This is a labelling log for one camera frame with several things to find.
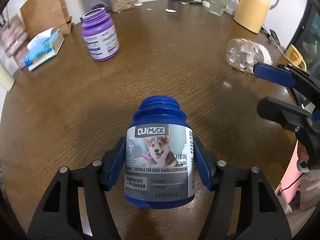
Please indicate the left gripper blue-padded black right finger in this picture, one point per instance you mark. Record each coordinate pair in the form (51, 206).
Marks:
(244, 205)

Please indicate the clear plastic bottle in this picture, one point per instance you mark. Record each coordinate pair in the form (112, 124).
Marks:
(243, 54)

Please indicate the pink clothing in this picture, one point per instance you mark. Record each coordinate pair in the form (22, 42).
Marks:
(307, 185)

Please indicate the blue tissue box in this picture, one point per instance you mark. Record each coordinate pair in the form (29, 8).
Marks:
(43, 47)

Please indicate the purple white bottle cap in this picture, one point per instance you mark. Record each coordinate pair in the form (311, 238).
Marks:
(97, 6)

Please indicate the blue supplement bottle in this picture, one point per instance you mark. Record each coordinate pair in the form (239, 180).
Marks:
(159, 162)

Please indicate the clear jar of grains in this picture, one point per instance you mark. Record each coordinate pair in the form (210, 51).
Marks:
(121, 5)

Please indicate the pink speckled vase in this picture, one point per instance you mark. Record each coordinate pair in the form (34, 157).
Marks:
(14, 40)

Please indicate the purple supplement bottle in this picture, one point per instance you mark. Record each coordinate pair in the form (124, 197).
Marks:
(99, 34)

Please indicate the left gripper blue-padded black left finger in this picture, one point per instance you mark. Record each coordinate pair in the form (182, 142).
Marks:
(74, 205)

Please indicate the cream thermos bottle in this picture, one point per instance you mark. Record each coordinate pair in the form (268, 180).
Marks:
(6, 79)

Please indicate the black phone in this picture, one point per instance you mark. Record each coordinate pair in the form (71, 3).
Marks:
(274, 37)

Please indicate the brown paper bag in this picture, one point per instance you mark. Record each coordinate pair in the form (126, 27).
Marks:
(40, 15)

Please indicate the clear drinking glass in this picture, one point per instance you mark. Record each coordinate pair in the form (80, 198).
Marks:
(217, 7)

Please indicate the yellow mug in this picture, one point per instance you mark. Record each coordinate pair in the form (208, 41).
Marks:
(295, 57)

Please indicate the yellow thermal jug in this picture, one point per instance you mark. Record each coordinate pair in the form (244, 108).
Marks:
(251, 14)

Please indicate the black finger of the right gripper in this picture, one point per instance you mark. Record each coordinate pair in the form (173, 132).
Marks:
(282, 114)

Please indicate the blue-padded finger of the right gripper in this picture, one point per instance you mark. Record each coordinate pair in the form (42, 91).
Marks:
(274, 75)

